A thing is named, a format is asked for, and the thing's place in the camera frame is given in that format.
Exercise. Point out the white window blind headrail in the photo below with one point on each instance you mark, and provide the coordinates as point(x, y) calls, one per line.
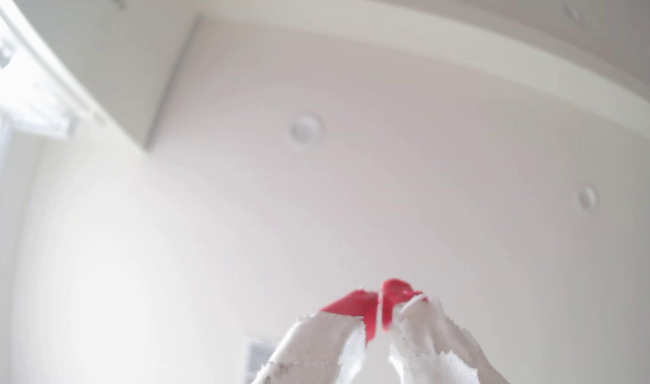
point(31, 90)

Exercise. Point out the white wall air vent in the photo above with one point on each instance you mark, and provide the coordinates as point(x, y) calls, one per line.
point(258, 356)

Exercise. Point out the small headrail mounting bracket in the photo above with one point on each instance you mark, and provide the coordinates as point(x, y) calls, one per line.
point(3, 53)

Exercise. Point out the round white ceiling light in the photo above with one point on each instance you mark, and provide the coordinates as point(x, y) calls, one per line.
point(306, 129)
point(588, 197)

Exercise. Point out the gripper finger red white tape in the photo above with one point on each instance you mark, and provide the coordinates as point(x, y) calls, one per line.
point(314, 352)
point(431, 346)

